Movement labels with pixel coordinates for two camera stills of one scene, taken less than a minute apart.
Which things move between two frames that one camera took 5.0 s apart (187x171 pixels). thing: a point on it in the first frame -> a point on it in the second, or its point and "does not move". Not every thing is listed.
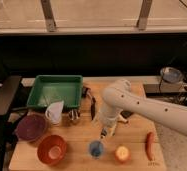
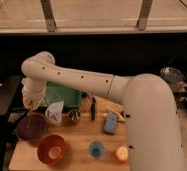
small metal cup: (74, 114) does not move
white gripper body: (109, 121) -> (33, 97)
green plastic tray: (48, 91) does not move
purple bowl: (31, 127) does not move
